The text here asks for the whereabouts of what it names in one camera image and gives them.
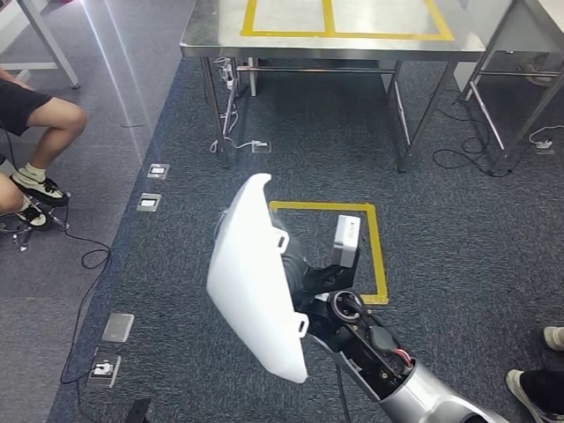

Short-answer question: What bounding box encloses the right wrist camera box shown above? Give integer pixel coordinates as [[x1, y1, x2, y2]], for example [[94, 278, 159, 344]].
[[331, 214, 362, 270]]

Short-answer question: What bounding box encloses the grey table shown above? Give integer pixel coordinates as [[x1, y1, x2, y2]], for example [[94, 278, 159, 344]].
[[0, 0, 82, 91]]

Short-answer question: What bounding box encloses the white plastic body part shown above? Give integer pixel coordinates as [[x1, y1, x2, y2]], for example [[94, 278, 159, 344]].
[[205, 172, 310, 385]]

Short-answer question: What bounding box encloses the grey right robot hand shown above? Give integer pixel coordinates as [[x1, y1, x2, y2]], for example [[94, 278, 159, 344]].
[[277, 245, 319, 312]]

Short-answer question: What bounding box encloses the person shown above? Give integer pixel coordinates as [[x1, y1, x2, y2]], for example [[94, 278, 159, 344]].
[[505, 325, 564, 423], [0, 67, 89, 233]]

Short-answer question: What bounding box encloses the chrome stool base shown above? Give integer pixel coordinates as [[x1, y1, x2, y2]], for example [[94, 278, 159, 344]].
[[0, 201, 71, 252]]

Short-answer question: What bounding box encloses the yellow tape on workbench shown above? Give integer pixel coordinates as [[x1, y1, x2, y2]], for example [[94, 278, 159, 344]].
[[239, 0, 455, 42]]

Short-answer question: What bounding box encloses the black floor cable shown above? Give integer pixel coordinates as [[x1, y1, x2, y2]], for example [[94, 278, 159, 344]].
[[433, 87, 514, 178], [59, 198, 112, 387]]

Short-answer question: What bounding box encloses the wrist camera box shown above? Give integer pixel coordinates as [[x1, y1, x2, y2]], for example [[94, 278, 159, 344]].
[[125, 398, 153, 423], [331, 214, 362, 270]]

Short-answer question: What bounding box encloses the steel table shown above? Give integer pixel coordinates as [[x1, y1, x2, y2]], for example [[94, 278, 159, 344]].
[[454, 0, 564, 176]]

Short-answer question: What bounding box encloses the stainless steel workbench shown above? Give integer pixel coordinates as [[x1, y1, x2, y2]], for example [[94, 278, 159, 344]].
[[180, 0, 486, 174]]

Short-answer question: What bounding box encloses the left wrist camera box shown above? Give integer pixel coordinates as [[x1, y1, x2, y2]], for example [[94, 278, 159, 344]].
[[125, 398, 153, 423]]

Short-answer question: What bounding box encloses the white floor cable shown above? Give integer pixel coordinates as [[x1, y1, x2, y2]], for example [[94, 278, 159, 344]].
[[209, 55, 270, 156]]

